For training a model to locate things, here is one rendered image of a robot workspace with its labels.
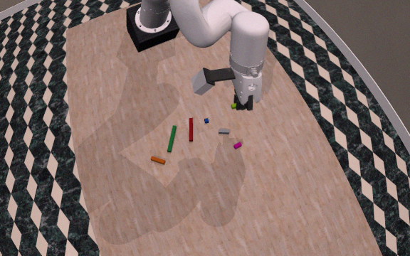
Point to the orange rod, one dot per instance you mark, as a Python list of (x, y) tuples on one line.
[(161, 161)]

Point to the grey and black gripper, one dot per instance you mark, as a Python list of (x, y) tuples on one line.
[(246, 88)]

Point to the magenta rod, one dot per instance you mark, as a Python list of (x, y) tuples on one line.
[(237, 145)]

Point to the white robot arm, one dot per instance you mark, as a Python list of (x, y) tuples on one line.
[(204, 27)]

